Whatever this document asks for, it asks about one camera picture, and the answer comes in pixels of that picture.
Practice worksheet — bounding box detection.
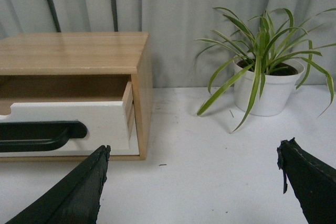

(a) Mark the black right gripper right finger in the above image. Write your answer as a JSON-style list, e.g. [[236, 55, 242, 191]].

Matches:
[[277, 138, 335, 223]]

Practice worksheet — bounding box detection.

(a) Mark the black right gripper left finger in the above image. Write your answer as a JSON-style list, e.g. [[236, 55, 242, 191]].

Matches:
[[8, 145, 111, 223]]

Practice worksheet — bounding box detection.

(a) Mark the white drawer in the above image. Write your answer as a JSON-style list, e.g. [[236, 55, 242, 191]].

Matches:
[[1, 82, 139, 157]]

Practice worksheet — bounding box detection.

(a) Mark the wooden drawer cabinet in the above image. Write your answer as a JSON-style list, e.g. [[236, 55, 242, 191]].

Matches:
[[1, 32, 153, 162]]

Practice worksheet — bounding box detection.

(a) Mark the white plant pot right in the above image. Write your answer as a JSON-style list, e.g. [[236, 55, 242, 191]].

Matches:
[[234, 59, 305, 116]]

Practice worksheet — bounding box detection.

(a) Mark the green spider plant right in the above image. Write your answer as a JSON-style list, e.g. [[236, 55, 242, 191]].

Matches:
[[197, 7, 335, 125]]

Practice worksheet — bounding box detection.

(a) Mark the black drawer handle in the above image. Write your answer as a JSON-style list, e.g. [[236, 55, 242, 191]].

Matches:
[[1, 121, 88, 153]]

